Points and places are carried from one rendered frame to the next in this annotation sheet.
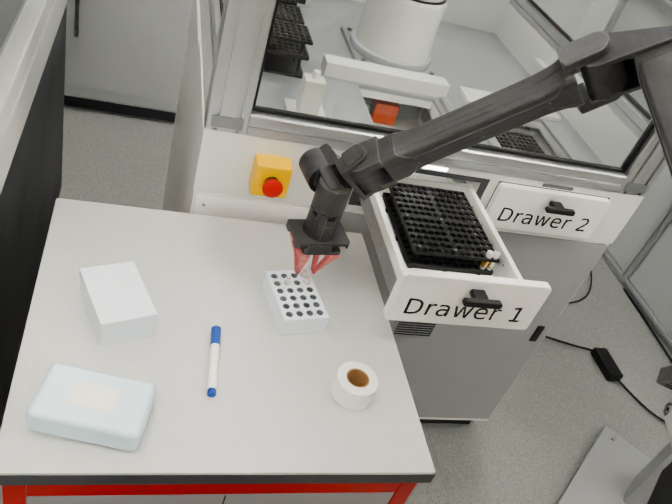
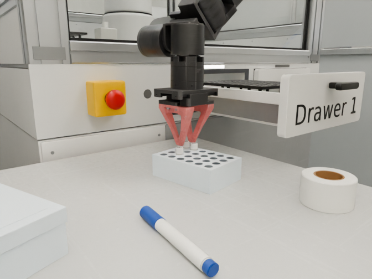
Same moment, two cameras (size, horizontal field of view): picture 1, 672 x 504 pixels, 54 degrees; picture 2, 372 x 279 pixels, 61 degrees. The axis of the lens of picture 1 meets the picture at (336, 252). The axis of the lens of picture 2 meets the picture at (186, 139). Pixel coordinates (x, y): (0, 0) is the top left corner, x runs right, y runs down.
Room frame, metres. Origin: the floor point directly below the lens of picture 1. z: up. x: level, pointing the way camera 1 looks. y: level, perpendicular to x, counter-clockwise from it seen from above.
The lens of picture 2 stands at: (0.41, 0.19, 0.95)
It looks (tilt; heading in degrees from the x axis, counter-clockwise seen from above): 14 degrees down; 344
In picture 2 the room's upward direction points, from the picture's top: straight up
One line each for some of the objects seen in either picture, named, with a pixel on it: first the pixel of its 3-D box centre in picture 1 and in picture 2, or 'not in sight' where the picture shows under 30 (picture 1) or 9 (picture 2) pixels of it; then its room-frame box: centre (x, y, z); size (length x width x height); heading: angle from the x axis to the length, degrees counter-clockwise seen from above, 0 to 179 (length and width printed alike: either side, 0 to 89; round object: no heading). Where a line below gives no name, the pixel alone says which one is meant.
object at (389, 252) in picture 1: (433, 230); (246, 97); (1.13, -0.17, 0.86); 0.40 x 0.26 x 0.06; 22
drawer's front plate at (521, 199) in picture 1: (546, 211); (283, 85); (1.35, -0.42, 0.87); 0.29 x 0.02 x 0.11; 112
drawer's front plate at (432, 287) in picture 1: (467, 300); (325, 101); (0.94, -0.25, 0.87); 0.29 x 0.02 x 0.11; 112
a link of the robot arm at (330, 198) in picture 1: (330, 193); (185, 40); (0.94, 0.04, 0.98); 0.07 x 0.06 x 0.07; 33
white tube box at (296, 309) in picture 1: (294, 301); (196, 166); (0.88, 0.04, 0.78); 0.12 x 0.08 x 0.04; 33
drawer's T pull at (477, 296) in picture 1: (480, 298); (341, 85); (0.91, -0.26, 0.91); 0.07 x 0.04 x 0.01; 112
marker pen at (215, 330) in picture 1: (214, 359); (173, 236); (0.70, 0.12, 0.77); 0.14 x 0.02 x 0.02; 18
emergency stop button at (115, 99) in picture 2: (272, 186); (114, 99); (1.06, 0.16, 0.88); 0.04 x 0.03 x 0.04; 112
